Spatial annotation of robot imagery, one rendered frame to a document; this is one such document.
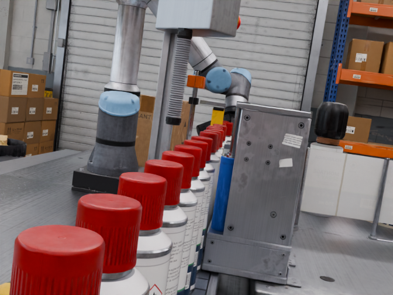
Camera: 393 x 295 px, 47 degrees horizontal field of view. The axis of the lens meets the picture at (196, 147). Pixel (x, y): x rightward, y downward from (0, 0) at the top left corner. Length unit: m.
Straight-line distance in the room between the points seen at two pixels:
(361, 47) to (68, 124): 3.60
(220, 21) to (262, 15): 4.56
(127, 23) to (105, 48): 4.46
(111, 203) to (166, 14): 0.87
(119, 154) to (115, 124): 0.09
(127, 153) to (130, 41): 0.35
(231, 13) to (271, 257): 0.55
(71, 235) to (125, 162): 1.15
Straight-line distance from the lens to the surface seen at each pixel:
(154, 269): 0.31
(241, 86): 1.49
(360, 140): 4.91
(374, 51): 4.98
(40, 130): 5.36
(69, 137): 6.08
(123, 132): 1.32
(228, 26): 1.04
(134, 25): 1.46
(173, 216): 0.38
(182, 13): 1.05
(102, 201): 0.24
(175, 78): 1.01
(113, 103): 1.31
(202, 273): 0.72
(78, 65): 6.04
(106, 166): 1.32
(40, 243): 0.18
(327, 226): 1.16
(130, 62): 1.45
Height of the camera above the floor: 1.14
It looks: 6 degrees down
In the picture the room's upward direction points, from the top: 8 degrees clockwise
